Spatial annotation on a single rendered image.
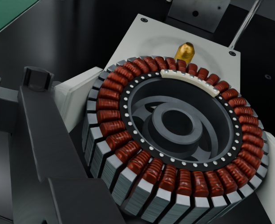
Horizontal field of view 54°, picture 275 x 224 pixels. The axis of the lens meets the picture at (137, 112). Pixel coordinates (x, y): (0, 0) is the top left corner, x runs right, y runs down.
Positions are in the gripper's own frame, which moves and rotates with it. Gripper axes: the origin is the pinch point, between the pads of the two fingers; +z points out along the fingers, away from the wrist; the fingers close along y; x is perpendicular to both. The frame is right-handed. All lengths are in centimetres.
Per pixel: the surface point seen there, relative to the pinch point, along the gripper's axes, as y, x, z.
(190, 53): 0.6, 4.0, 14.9
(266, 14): 12.9, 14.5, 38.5
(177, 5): -2.8, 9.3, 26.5
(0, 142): -11.7, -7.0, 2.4
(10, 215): -8.0, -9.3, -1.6
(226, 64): 5.7, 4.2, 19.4
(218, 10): 2.9, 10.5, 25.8
